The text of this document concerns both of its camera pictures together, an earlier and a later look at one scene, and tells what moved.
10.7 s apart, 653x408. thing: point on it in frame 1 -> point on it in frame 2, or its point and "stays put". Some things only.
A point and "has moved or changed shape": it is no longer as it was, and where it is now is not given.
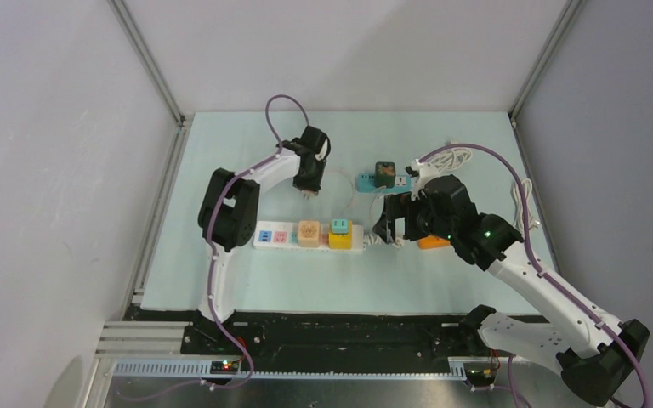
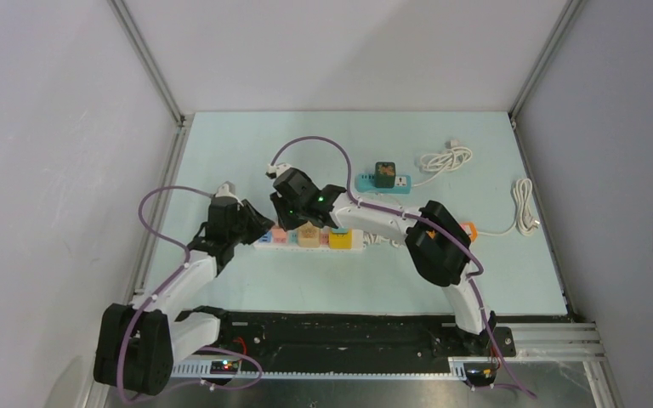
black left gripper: (315, 184) -> (259, 223)
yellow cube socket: (341, 241) stays put
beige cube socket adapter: (309, 234) stays put
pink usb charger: (306, 193) has moved or changed shape
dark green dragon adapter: (384, 174) stays put
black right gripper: (399, 206) -> (279, 203)
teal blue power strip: (366, 184) stays put
